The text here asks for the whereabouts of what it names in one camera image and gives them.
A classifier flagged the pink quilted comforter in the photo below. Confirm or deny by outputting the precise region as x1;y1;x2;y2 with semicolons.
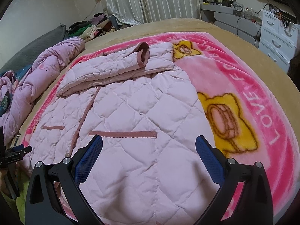
0;37;85;143

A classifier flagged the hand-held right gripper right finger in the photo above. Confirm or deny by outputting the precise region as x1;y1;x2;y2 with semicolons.
194;135;273;225

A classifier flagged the person's green fleece clothing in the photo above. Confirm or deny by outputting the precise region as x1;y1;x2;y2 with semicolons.
5;166;32;225

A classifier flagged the pink printed blanket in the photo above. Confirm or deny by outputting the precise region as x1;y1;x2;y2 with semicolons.
20;31;300;225

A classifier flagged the clutter of small desk items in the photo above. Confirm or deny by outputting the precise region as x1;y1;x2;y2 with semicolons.
203;0;260;17

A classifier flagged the pink quilted jacket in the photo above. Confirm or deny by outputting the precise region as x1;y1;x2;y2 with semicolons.
29;42;231;225

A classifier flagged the grey desk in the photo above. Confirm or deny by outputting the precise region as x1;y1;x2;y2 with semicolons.
200;3;262;44

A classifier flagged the pile of assorted clothes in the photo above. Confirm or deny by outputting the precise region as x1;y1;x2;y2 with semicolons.
68;13;116;43

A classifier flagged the beige bed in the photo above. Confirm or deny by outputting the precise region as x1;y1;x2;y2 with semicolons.
0;17;300;176

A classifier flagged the pale satin curtain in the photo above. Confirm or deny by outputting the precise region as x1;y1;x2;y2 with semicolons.
95;0;202;27

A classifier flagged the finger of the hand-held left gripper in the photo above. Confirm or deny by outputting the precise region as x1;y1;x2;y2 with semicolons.
0;153;24;167
13;145;33;155

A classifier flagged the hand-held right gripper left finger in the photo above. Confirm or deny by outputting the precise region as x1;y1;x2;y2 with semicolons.
25;135;105;225

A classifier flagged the white drawer cabinet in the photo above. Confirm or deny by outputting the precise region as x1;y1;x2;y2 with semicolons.
258;9;300;73

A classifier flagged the grey quilted pillow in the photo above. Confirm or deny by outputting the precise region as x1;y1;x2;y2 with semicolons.
0;24;69;71

